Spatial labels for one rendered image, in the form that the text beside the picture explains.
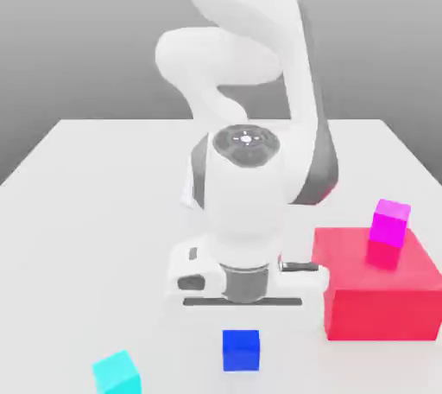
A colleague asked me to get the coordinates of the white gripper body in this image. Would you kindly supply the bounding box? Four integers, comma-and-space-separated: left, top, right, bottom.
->
164, 291, 325, 331

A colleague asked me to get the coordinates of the small blue cube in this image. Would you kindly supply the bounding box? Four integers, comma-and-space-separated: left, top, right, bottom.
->
221, 329, 261, 373

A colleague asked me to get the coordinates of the small cyan cube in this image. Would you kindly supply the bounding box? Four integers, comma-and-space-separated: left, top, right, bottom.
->
92, 349, 143, 394

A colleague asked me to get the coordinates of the small magenta cube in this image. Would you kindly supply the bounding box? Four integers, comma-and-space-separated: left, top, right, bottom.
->
368, 198, 413, 249

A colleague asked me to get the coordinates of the large red box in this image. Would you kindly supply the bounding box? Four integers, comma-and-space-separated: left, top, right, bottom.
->
311, 226, 442, 342

